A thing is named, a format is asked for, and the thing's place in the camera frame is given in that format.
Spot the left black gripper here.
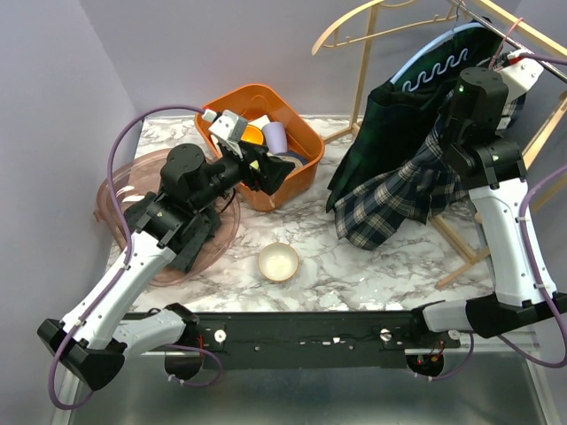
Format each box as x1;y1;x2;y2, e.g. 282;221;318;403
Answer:
191;139;296;213

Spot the grey dotted skirt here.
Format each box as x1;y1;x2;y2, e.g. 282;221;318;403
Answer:
124;192;221;274

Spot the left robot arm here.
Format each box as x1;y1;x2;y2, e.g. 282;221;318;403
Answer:
37;143;294;390

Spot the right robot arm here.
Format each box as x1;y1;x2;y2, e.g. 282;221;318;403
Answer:
407;67;566;347

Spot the dark green plaid skirt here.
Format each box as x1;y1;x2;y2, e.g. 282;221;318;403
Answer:
326;28;500;211

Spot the beige empty hanger left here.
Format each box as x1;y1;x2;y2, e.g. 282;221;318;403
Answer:
311;1;457;56

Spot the navy plaid skirt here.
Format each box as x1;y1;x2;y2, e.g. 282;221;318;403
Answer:
334;92;528;251

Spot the light blue hanger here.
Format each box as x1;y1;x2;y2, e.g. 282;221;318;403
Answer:
390;1;485;93

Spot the lavender cup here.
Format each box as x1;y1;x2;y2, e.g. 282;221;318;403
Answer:
261;121;288;155

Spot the orange bowl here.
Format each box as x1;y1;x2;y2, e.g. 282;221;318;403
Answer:
241;125;264;145

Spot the white paper sheet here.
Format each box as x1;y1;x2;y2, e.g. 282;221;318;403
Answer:
248;114;271;129

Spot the orange plastic bin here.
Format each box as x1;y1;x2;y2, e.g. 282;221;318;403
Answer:
204;84;325;213

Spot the small white ceramic bowl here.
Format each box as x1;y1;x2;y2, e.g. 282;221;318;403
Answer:
258;243;299;282

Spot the wooden clothes rack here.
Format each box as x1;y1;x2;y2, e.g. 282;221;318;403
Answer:
323;1;566;290

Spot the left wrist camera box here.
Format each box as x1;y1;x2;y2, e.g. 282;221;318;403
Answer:
209;110;248;158

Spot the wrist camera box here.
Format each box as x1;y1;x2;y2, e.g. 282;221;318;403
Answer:
209;110;248;158
495;50;544;102

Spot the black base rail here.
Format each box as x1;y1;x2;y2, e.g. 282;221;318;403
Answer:
168;303;461;370

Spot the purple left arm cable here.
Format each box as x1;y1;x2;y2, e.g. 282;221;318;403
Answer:
48;104;222;411

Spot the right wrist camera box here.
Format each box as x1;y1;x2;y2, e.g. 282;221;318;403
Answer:
495;50;544;102

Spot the pink wire hanger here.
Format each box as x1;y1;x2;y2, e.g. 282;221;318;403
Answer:
487;17;524;69

